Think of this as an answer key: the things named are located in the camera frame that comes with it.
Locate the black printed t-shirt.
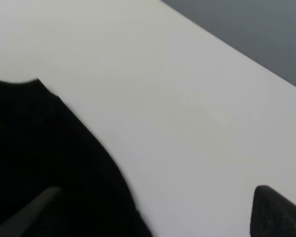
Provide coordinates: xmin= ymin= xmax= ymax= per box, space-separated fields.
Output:
xmin=0 ymin=79 xmax=152 ymax=237

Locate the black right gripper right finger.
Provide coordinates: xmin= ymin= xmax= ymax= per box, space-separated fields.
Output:
xmin=250 ymin=185 xmax=296 ymax=237

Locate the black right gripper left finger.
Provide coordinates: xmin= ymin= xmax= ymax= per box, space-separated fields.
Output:
xmin=0 ymin=187 xmax=62 ymax=237

